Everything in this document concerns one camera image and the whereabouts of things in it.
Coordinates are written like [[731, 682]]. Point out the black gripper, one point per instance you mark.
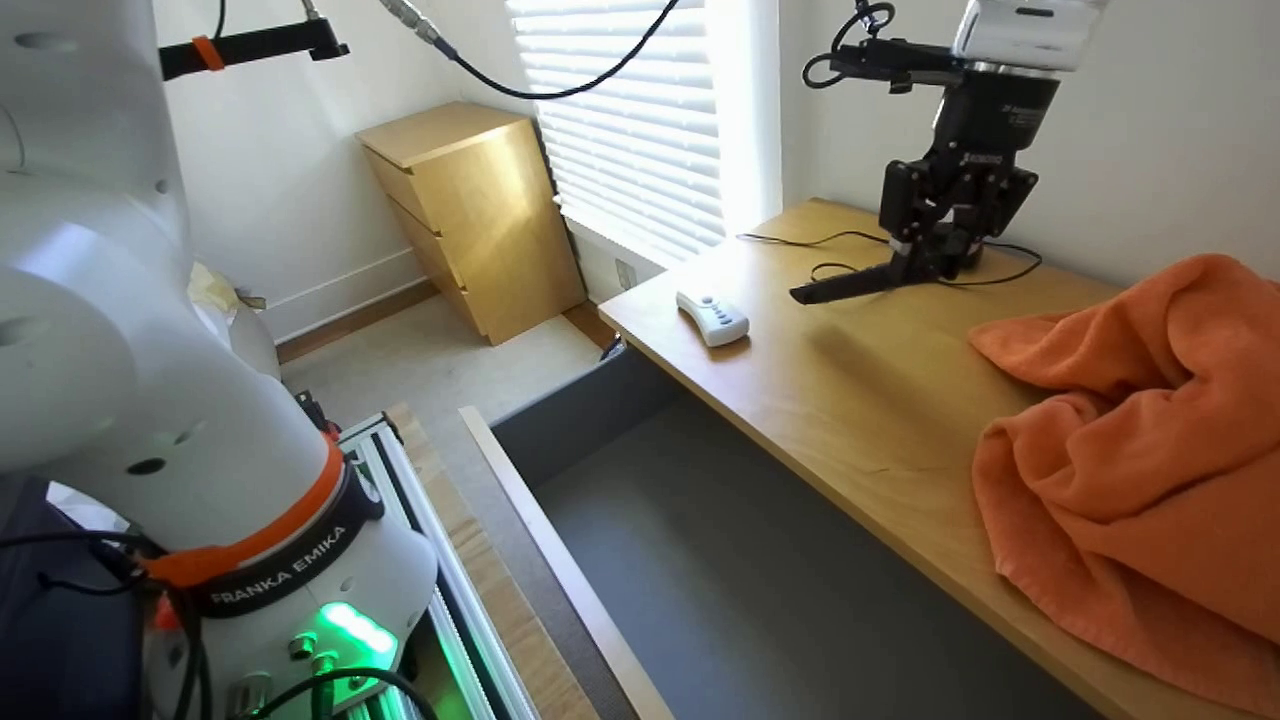
[[991, 122]]

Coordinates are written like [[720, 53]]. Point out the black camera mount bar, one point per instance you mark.
[[254, 50]]

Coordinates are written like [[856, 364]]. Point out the light wooden desk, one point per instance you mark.
[[855, 426]]

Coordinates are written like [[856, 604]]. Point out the white remote control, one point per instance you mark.
[[715, 318]]

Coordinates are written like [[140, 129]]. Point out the orange cloth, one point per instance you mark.
[[1145, 464]]

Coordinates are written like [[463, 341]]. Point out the open grey desk drawer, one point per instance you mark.
[[747, 573]]

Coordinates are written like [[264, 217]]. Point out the white window blinds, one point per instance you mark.
[[627, 122]]

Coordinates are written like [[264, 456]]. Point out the dark blue fabric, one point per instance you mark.
[[60, 614]]

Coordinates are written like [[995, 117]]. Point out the black remote control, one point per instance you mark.
[[860, 282]]

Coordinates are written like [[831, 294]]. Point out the small wooden drawer chest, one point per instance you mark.
[[483, 222]]

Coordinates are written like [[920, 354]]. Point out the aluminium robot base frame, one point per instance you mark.
[[442, 573]]

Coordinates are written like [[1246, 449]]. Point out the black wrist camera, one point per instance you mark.
[[887, 60]]

